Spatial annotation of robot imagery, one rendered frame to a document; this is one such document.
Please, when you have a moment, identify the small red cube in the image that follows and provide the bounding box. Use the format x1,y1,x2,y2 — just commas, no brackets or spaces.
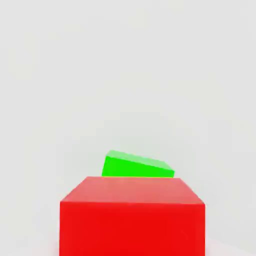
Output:
59,176,206,256

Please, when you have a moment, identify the small green cube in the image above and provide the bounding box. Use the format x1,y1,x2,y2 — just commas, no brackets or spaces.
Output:
101,149,175,179

